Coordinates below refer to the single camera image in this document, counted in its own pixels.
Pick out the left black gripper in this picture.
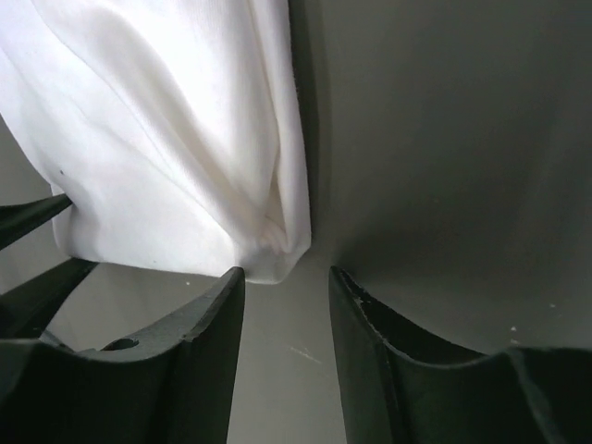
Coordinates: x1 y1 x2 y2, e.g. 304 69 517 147
0 194 97 352

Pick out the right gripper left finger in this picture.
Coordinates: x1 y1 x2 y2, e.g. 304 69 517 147
1 267 245 443

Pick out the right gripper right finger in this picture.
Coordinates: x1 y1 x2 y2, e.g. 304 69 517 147
328 267 591 443

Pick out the white printed t-shirt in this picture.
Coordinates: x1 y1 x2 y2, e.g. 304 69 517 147
1 1 311 284

